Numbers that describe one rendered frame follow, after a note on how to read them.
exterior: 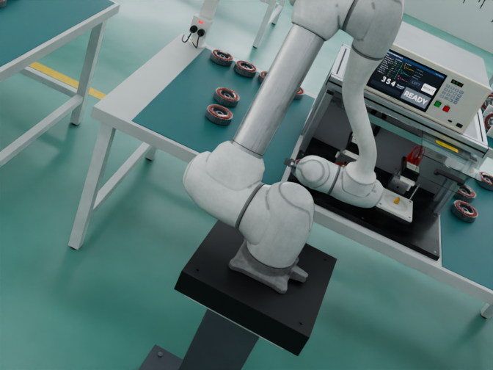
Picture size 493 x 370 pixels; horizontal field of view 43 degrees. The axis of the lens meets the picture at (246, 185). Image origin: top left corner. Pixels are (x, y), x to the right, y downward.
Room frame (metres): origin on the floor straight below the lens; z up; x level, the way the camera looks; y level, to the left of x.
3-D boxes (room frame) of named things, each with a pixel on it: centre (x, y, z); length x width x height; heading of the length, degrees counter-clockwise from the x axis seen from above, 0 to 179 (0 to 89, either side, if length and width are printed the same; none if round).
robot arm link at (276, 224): (1.47, -0.13, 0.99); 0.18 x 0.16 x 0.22; 78
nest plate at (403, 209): (2.24, -0.58, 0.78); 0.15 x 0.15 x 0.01; 89
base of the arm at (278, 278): (1.47, -0.16, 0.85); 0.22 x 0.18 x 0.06; 86
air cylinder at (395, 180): (2.38, -0.58, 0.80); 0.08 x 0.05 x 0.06; 89
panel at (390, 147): (2.49, -0.46, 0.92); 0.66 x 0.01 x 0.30; 89
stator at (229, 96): (2.51, 0.24, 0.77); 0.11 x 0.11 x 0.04
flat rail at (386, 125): (2.34, -0.46, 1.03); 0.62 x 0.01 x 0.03; 89
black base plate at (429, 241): (2.25, -0.46, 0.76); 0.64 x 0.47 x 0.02; 89
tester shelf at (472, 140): (2.56, -0.47, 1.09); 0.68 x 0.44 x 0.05; 89
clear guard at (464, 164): (2.24, -0.66, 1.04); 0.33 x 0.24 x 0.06; 179
